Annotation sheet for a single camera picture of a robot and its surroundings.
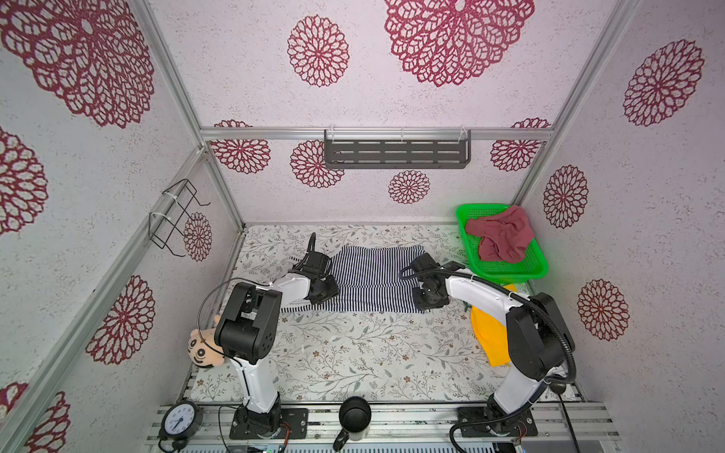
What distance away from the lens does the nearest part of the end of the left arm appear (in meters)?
0.76

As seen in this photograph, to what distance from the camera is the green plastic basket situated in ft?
3.31

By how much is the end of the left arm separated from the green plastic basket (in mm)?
501
